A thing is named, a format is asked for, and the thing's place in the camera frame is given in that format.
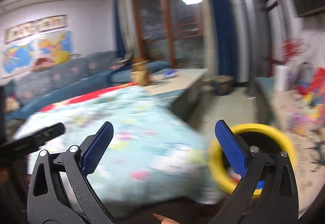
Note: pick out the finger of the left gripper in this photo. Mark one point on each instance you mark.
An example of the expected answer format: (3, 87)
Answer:
(12, 151)

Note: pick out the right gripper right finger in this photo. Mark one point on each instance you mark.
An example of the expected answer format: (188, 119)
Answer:
(264, 195)

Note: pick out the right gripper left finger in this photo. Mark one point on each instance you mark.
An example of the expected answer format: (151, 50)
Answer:
(47, 199)

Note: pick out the yellow rim trash bin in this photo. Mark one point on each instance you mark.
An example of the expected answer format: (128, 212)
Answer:
(240, 145)

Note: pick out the person's right hand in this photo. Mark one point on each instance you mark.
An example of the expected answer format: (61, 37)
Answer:
(165, 220)

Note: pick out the blue patterned sofa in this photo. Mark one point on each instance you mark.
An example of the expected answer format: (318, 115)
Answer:
(71, 79)

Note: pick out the world map poster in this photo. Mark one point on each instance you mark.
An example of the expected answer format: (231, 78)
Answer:
(16, 57)

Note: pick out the yellow cushion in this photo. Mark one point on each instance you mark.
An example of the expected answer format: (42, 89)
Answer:
(60, 57)

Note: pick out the Hello Kitty blanket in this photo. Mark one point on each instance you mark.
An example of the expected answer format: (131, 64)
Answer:
(154, 156)

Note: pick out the China map poster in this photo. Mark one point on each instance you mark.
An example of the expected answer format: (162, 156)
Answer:
(58, 40)

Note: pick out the colourful portrait painting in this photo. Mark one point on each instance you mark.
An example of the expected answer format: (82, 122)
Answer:
(311, 105)

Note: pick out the blue stool box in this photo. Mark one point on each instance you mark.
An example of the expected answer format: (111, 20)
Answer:
(223, 85)

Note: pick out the framed picture strip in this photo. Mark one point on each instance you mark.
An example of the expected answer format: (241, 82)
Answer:
(33, 27)

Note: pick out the white ribbed vase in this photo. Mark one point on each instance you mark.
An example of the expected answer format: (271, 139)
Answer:
(281, 78)

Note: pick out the blue left curtain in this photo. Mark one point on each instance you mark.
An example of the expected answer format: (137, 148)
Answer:
(120, 46)

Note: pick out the blue curtain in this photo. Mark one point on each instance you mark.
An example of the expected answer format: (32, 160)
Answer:
(120, 46)
(226, 38)

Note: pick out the brown paper bag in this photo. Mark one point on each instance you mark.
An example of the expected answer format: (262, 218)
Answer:
(140, 74)

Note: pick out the low coffee table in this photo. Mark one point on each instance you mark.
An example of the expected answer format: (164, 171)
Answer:
(179, 94)

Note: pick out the red berry branches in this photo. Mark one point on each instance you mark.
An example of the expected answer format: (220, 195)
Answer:
(291, 48)

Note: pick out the blue wrapper on table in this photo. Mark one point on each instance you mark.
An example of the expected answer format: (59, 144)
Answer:
(170, 74)

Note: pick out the wooden glass sliding door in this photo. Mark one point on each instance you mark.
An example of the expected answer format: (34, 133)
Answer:
(170, 30)

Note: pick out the silver tower air conditioner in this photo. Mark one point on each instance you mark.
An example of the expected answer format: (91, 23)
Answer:
(259, 41)

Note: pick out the blue right curtain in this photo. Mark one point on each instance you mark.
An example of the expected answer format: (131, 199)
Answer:
(226, 38)

